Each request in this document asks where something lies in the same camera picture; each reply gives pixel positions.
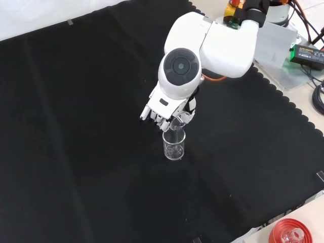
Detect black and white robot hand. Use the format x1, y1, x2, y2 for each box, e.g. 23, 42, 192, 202
140, 87, 197, 131

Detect clear glass beaker with water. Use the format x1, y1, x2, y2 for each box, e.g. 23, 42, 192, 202
169, 115, 187, 134

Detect clear graduated glass beaker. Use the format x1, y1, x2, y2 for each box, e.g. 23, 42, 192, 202
162, 129, 187, 161

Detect black bench cloth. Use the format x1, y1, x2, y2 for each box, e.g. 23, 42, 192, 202
0, 0, 324, 243

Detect yellow stop button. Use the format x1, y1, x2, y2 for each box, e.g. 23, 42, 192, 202
224, 0, 245, 29

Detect pale board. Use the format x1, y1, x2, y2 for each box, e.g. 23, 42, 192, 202
254, 21, 299, 69

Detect black power adapter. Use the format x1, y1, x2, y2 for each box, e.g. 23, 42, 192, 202
289, 44, 324, 71

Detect red ribbed round funnel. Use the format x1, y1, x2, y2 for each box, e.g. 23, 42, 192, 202
268, 218, 313, 243

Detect small clear glass piece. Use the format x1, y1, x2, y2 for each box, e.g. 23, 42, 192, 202
282, 227, 304, 243

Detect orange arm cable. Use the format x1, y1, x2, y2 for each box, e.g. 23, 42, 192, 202
202, 73, 226, 83

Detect grey metal base plate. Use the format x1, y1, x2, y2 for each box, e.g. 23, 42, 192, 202
253, 15, 324, 89

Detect coiled black cables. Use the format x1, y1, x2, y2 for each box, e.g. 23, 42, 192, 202
312, 83, 324, 114

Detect orange base cable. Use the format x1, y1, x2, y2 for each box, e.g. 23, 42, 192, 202
288, 0, 324, 50

